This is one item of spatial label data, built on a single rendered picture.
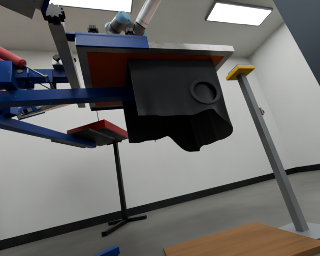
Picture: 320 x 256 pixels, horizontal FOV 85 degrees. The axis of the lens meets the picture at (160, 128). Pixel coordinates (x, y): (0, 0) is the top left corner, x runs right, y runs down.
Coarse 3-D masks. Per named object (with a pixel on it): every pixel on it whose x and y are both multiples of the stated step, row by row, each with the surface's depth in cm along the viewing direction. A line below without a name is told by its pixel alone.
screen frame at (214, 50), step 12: (84, 48) 72; (96, 48) 74; (108, 48) 75; (156, 48) 81; (168, 48) 82; (180, 48) 84; (192, 48) 86; (204, 48) 89; (216, 48) 91; (228, 48) 94; (84, 60) 79; (84, 72) 86; (84, 84) 95; (96, 108) 123
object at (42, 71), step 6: (30, 72) 88; (42, 72) 89; (54, 72) 91; (60, 72) 92; (30, 78) 88; (36, 78) 89; (42, 78) 90; (54, 78) 91; (60, 78) 92; (66, 78) 93
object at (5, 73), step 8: (0, 64) 80; (8, 64) 81; (0, 72) 79; (8, 72) 80; (16, 72) 84; (24, 72) 85; (0, 80) 78; (8, 80) 79; (16, 80) 84; (0, 88) 86; (8, 88) 83; (16, 88) 84; (24, 88) 92; (0, 112) 105; (8, 112) 103; (16, 112) 106
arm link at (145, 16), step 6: (150, 0) 102; (156, 0) 102; (144, 6) 105; (150, 6) 104; (156, 6) 105; (144, 12) 105; (150, 12) 106; (138, 18) 108; (144, 18) 107; (150, 18) 109; (138, 24) 109; (144, 24) 109; (138, 30) 110; (144, 30) 114
